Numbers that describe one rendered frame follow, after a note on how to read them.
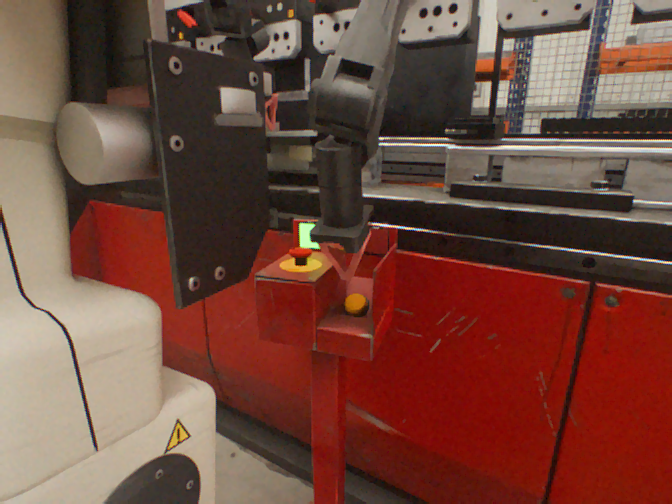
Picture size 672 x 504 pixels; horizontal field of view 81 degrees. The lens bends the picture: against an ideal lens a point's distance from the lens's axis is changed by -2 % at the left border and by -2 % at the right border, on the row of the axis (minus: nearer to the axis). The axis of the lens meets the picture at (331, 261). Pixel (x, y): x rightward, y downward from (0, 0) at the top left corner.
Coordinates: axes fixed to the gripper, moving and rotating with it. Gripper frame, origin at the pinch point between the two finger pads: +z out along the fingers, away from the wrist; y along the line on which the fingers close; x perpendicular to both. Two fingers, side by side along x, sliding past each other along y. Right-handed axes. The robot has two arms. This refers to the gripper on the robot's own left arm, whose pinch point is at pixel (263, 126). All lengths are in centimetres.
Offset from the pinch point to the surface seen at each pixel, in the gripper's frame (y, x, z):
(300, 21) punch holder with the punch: -4.5, -19.6, -17.0
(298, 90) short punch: -2.7, -13.8, -2.9
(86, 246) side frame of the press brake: 85, 24, 35
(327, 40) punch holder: -13.7, -14.9, -13.4
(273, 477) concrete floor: -4, 52, 87
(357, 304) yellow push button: -39, 34, 15
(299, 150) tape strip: -4.5, -5.1, 9.1
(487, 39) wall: 46, -426, 109
